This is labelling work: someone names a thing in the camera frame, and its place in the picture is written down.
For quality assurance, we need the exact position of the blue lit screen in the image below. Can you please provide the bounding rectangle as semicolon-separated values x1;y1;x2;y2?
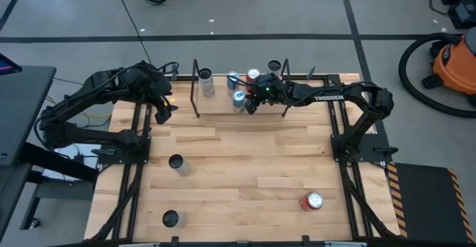
0;53;23;76

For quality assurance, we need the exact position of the wooden shelf with black frame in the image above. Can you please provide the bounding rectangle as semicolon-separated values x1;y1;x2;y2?
189;58;294;119

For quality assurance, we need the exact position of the thin black floor cable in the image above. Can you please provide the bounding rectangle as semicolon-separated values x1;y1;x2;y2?
112;0;153;64

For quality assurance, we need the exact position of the black hazard-striped floor mat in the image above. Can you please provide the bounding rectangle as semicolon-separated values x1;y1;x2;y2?
386;161;476;245

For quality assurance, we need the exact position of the tall white black-top can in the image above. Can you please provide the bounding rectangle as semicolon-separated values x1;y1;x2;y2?
266;60;283;77
197;67;216;99
161;209;187;228
168;153;192;177

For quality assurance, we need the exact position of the black aluminium table frame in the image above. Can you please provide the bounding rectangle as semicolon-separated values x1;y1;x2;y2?
89;63;401;247

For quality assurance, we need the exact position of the black equipment box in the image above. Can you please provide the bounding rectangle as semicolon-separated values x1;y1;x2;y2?
447;0;476;31

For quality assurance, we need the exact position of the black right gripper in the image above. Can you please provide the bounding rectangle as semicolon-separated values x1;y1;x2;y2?
244;73;295;116

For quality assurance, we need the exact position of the red soda can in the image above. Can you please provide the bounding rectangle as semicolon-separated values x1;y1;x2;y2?
298;190;324;211
245;67;262;86

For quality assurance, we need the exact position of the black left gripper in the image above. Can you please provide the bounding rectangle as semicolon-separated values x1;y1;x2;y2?
126;60;180;125

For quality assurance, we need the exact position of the blue silver energy drink can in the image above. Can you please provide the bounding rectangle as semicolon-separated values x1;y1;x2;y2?
231;89;247;115
226;71;241;97

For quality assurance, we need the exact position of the black desk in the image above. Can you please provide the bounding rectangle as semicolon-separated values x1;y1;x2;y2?
0;65;100;237

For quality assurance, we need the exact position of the orange shop vacuum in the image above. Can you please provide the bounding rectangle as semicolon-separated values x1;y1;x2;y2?
397;32;476;120
422;27;476;106

